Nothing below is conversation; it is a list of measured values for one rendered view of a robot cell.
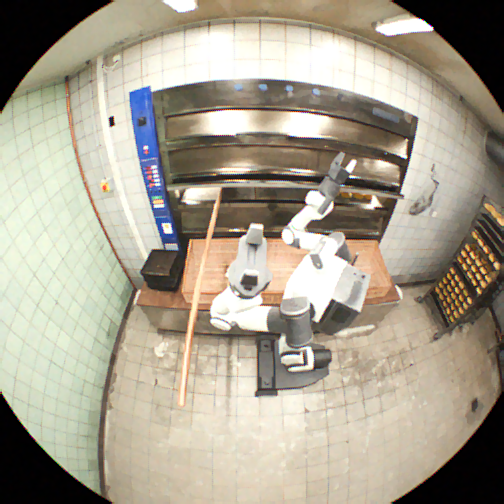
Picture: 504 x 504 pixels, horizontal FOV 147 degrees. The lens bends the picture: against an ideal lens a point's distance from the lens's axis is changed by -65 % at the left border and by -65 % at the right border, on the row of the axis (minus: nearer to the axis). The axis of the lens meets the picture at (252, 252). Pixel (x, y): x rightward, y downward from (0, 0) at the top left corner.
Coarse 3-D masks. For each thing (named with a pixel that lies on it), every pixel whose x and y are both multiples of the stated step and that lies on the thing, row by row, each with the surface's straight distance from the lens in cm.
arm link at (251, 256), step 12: (240, 240) 41; (264, 240) 41; (240, 252) 40; (252, 252) 40; (264, 252) 40; (240, 264) 39; (252, 264) 40; (264, 264) 39; (228, 276) 46; (240, 276) 38; (264, 276) 38; (240, 288) 37
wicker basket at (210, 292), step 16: (192, 240) 182; (224, 240) 177; (192, 256) 186; (208, 256) 186; (224, 256) 184; (192, 272) 185; (208, 272) 187; (192, 288) 178; (208, 288) 175; (224, 288) 173
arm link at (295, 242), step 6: (282, 234) 113; (288, 234) 109; (300, 234) 110; (306, 234) 108; (312, 234) 107; (288, 240) 110; (294, 240) 108; (300, 240) 108; (306, 240) 105; (312, 240) 103; (318, 240) 101; (294, 246) 110; (300, 246) 109; (306, 246) 106; (312, 246) 104
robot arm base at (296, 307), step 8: (304, 296) 73; (288, 304) 69; (296, 304) 68; (304, 304) 68; (288, 312) 65; (296, 312) 64; (304, 312) 65; (312, 328) 79; (312, 336) 74; (288, 344) 73; (304, 344) 71
